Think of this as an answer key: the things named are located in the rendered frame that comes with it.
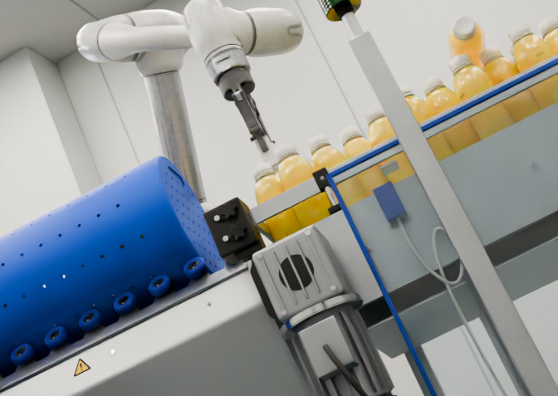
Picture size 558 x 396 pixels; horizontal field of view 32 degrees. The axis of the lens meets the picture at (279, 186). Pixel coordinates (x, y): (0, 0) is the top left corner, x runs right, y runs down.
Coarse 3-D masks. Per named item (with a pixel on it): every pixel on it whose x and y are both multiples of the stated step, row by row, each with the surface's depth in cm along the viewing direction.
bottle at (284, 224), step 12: (264, 180) 178; (276, 180) 178; (264, 192) 177; (276, 192) 177; (276, 216) 175; (288, 216) 175; (276, 228) 175; (288, 228) 174; (300, 228) 175; (276, 240) 176
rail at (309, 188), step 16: (544, 64) 163; (512, 80) 164; (480, 96) 165; (448, 112) 165; (384, 144) 166; (352, 160) 167; (288, 192) 169; (304, 192) 168; (320, 192) 167; (256, 208) 169; (272, 208) 168; (288, 208) 168
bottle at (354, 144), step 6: (348, 138) 181; (354, 138) 181; (360, 138) 180; (348, 144) 180; (354, 144) 179; (360, 144) 179; (366, 144) 179; (348, 150) 180; (354, 150) 179; (360, 150) 178; (348, 156) 179; (354, 156) 178
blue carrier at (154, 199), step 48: (96, 192) 190; (144, 192) 183; (192, 192) 205; (0, 240) 193; (48, 240) 186; (96, 240) 182; (144, 240) 181; (192, 240) 183; (0, 288) 185; (48, 288) 183; (96, 288) 183; (144, 288) 184; (0, 336) 185
